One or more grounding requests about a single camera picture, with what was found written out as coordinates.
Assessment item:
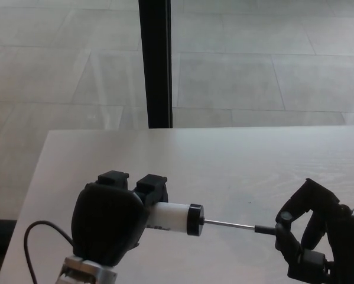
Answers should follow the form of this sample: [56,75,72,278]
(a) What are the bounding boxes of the black window frame post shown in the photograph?
[138,0,174,129]

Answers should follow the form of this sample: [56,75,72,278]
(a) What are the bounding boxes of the white air pump black handle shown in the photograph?
[147,202,293,237]

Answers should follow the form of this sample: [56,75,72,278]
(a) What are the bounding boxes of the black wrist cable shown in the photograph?
[24,220,76,284]

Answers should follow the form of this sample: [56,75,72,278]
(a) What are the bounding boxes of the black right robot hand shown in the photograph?
[274,177,354,284]

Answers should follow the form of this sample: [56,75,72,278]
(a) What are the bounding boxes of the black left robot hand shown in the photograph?
[71,170,169,267]

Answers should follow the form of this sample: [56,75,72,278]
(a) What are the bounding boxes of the black floor baseboard strip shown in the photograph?
[0,218,18,255]

